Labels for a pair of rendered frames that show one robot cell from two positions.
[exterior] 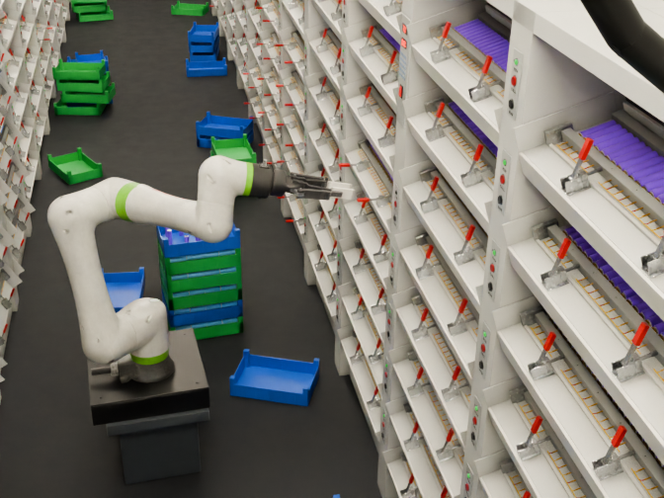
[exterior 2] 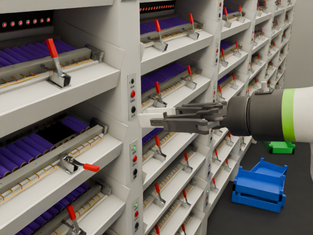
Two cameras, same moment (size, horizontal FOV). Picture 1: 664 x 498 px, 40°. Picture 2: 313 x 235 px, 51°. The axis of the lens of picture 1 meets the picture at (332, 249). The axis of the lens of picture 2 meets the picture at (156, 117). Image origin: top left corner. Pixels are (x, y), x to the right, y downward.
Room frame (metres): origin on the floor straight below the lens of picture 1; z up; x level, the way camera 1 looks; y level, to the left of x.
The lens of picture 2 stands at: (2.84, 0.39, 1.31)
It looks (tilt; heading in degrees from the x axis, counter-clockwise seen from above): 22 degrees down; 220
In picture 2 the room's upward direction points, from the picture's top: straight up
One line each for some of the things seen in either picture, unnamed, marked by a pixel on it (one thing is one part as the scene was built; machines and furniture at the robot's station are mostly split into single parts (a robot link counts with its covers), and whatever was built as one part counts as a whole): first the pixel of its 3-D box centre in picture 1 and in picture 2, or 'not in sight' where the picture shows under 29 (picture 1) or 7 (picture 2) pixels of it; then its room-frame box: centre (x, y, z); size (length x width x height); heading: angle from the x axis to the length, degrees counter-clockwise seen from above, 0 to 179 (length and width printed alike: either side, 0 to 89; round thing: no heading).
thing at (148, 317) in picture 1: (143, 330); not in sight; (2.42, 0.59, 0.51); 0.16 x 0.13 x 0.19; 141
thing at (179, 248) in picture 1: (198, 232); not in sight; (3.24, 0.54, 0.44); 0.30 x 0.20 x 0.08; 109
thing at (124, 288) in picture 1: (118, 291); not in sight; (3.43, 0.93, 0.04); 0.30 x 0.20 x 0.08; 6
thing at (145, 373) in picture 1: (132, 364); not in sight; (2.41, 0.63, 0.39); 0.26 x 0.15 x 0.06; 105
